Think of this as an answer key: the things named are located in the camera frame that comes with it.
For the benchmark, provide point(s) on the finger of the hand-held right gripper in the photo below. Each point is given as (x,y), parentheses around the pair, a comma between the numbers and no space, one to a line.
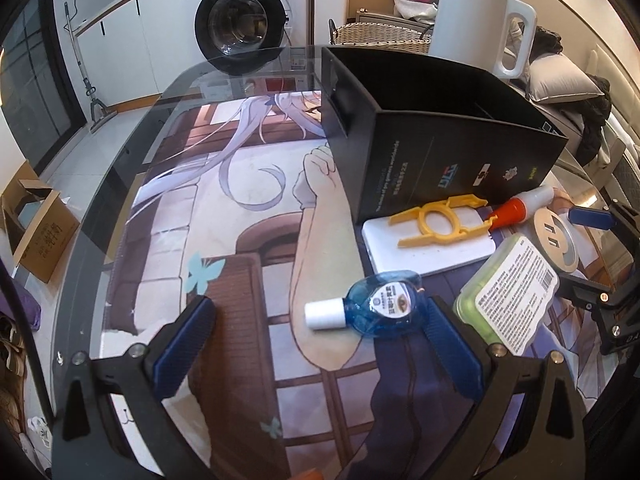
(590,217)
(602,302)

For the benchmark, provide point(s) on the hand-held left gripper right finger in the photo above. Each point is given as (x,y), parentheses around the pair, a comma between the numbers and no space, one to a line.
(450,350)

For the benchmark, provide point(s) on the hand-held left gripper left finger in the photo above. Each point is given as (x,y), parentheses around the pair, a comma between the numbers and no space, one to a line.
(182,345)

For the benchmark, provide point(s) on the white bottle with orange nozzle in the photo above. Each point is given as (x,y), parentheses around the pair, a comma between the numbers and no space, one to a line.
(520,207)

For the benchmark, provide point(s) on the green box with white label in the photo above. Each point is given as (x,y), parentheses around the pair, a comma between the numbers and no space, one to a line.
(505,290)

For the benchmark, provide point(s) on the blue bottle with white cap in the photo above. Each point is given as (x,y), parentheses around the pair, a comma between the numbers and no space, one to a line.
(380,305)

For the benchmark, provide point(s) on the yellow plastic tool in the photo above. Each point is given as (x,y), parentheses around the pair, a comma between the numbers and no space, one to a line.
(422,215)

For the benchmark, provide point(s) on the black cardboard box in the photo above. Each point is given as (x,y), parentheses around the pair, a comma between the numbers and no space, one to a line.
(450,160)

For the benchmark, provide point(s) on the grey sofa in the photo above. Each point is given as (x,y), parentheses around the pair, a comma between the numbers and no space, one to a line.
(622,150)

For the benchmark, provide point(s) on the printed desk mat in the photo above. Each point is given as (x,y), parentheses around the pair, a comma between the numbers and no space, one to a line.
(250,270)

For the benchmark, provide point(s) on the black jacket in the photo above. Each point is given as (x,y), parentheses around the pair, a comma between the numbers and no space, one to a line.
(595,115)

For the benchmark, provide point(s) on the grey pillow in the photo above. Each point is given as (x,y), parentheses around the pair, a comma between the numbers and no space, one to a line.
(562,80)

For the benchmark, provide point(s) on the purple bag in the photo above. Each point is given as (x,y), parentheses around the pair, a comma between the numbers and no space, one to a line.
(17,305)

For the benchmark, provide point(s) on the brown cardboard box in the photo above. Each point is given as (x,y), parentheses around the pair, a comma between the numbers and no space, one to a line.
(40,240)

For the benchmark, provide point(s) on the white electric kettle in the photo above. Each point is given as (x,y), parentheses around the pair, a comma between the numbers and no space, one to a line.
(470,15)

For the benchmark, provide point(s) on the wicker basket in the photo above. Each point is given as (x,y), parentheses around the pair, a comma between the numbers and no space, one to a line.
(380,37)

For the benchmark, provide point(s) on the floor mop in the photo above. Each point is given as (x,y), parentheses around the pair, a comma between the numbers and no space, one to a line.
(87,85)

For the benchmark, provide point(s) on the white base cabinets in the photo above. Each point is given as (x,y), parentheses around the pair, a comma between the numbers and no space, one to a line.
(145,45)

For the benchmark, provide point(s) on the glass sliding door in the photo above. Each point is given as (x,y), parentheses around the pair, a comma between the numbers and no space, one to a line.
(35,70)

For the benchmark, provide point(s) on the white washing machine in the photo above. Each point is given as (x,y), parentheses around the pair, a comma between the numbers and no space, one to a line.
(240,15)

